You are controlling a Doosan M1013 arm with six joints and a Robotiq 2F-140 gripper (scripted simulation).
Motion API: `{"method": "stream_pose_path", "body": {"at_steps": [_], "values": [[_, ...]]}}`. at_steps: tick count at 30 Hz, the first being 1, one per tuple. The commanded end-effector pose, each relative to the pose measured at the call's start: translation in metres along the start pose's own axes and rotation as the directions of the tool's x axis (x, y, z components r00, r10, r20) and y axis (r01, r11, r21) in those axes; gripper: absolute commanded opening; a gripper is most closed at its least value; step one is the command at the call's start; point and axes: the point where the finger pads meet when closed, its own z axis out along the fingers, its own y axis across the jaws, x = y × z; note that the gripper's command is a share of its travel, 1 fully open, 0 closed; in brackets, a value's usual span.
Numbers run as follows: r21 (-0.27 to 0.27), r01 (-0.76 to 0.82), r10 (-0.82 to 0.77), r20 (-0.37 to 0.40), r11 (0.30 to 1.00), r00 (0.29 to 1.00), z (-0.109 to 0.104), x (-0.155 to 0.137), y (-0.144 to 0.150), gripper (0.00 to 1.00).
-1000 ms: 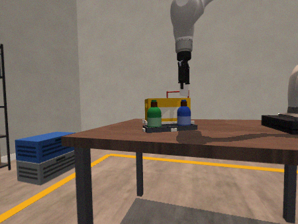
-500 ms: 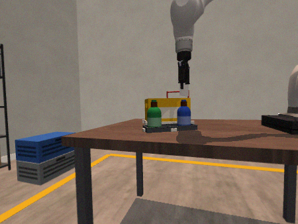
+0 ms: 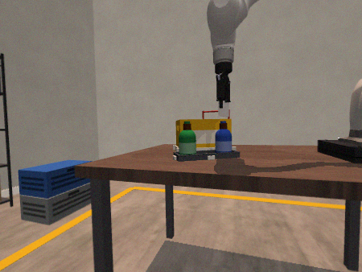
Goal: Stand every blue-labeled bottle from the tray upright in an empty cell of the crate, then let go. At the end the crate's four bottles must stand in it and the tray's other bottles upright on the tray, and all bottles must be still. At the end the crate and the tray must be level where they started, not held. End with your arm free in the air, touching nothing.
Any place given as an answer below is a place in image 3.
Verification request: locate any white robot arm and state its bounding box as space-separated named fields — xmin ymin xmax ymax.
xmin=207 ymin=0 xmax=362 ymax=146

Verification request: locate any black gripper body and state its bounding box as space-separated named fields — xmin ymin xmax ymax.
xmin=215 ymin=61 xmax=232 ymax=83

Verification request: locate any blue bottle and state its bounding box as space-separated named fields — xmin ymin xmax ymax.
xmin=215 ymin=121 xmax=232 ymax=153

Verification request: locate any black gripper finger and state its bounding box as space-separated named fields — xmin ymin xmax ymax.
xmin=223 ymin=77 xmax=231 ymax=117
xmin=216 ymin=74 xmax=228 ymax=117

